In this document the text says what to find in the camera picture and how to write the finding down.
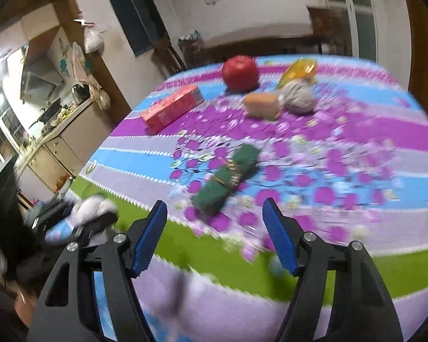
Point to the dark wooden chair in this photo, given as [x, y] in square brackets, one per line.
[330, 28]
[169, 57]

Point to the crumpled white tissue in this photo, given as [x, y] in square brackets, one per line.
[296, 98]

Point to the yellow sponge block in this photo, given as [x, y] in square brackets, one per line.
[262, 106]

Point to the dark green banded packet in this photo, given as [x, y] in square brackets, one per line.
[228, 176]

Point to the metal kettle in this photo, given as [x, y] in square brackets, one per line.
[79, 93]

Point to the red apple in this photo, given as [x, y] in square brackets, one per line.
[239, 73]

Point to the glass double door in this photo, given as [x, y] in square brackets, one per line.
[349, 14]

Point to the hanging cloth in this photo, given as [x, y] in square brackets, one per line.
[92, 78]

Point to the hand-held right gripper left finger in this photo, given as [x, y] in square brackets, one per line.
[148, 242]

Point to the dark red bag of goods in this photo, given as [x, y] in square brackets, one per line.
[191, 48]

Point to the metal range hood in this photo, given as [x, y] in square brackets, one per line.
[39, 83]

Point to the kitchen counter cabinet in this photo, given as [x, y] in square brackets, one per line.
[67, 142]

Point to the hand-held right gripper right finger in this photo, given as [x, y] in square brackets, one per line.
[281, 238]

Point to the hanging white plastic bag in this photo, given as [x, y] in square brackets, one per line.
[93, 41]

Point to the black wok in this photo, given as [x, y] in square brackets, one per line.
[48, 114]

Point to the dark wooden table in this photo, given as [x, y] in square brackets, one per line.
[264, 48]

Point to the floral striped tablecloth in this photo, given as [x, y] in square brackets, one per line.
[342, 131]

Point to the long red carton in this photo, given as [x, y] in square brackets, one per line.
[171, 108]

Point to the yellow crinkled wrapper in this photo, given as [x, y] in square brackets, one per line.
[298, 71]

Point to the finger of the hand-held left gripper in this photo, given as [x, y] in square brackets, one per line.
[96, 229]

